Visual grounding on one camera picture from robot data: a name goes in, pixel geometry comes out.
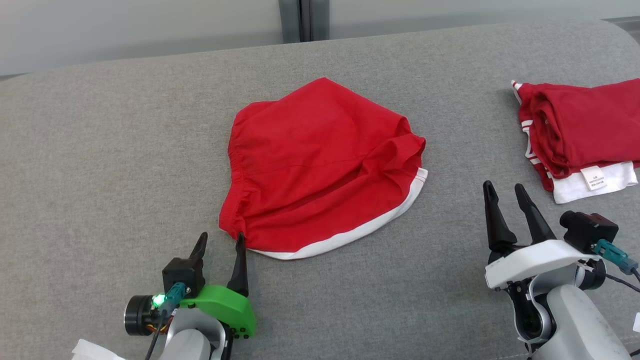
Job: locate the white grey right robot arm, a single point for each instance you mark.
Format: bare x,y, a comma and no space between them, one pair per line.
580,325

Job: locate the grey partition post with feet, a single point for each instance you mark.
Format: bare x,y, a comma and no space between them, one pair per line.
302,20

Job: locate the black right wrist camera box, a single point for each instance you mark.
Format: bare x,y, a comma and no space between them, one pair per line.
587,230

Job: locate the white crumpled sheet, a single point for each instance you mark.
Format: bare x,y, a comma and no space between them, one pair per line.
95,351

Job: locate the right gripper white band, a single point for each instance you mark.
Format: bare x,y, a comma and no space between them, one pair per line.
530,262

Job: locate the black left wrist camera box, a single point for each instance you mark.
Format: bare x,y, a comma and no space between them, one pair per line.
182,275

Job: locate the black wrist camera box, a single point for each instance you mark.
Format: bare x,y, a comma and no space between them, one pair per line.
587,230
182,275

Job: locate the red basketball jersey white sleeves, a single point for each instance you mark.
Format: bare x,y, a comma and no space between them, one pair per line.
585,125

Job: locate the grey fabric sofa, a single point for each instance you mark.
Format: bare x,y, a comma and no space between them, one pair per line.
125,175

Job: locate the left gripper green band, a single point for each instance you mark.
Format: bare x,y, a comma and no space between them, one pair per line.
225,307

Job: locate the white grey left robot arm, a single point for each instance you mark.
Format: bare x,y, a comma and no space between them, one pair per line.
192,345

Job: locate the red shorts white trim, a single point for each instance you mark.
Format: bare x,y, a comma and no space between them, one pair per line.
320,165

